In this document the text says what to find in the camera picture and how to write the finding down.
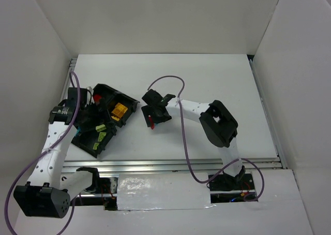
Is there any red curved lego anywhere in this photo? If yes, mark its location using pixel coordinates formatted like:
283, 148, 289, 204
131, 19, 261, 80
149, 117, 155, 129

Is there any light green slope lego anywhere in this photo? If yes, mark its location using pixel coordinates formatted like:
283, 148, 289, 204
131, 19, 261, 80
95, 124, 107, 133

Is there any orange-yellow lego brick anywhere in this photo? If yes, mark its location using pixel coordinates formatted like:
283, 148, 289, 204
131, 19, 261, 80
111, 116, 121, 122

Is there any orange flower lego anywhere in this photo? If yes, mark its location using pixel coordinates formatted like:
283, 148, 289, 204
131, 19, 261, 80
111, 103, 128, 120

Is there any red lego with flower print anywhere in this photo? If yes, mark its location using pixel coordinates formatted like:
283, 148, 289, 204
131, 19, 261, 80
93, 94, 102, 103

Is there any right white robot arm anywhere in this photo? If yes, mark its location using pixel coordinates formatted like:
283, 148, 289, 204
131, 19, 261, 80
142, 89, 245, 190

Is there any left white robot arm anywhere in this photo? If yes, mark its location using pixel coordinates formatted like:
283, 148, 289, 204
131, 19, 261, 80
13, 87, 111, 218

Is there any black four-compartment tray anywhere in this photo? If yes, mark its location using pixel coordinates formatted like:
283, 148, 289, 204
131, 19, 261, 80
71, 83, 139, 158

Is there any small green lego piece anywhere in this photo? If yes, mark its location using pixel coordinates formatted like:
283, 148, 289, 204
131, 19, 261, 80
93, 143, 99, 150

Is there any aluminium rail frame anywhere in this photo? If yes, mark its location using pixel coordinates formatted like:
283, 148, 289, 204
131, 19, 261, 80
51, 54, 288, 211

